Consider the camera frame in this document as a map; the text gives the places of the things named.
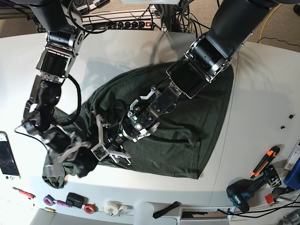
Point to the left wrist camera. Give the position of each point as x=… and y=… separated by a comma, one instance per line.
x=99, y=151

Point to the black action camera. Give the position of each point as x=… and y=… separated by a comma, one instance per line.
x=74, y=200

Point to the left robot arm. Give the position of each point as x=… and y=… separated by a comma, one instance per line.
x=208, y=56

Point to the orange black utility knife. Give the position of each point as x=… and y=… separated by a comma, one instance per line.
x=266, y=159

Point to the red screwdriver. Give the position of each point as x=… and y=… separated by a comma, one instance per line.
x=27, y=194

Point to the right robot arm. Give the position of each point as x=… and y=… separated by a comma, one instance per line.
x=65, y=34

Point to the white handheld game console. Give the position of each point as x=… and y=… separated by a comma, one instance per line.
x=8, y=165

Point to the clear tape dispenser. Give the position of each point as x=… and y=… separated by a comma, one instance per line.
x=113, y=208

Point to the red tape roll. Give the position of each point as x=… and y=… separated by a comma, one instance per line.
x=89, y=208

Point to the purple tape roll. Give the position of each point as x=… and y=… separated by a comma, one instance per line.
x=48, y=200

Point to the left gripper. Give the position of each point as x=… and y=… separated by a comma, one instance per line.
x=115, y=150

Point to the teal black power drill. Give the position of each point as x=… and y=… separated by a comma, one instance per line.
x=241, y=191

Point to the dark green t-shirt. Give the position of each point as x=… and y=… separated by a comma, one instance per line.
x=184, y=140

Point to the white paper roll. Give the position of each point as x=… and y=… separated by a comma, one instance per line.
x=143, y=213

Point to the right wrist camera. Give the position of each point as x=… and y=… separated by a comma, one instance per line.
x=53, y=170

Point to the blue box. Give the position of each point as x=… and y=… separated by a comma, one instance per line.
x=292, y=179

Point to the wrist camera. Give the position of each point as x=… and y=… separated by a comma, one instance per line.
x=53, y=170
x=99, y=151

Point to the black power strip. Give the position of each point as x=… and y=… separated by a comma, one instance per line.
x=126, y=25

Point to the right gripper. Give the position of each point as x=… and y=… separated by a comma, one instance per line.
x=66, y=149

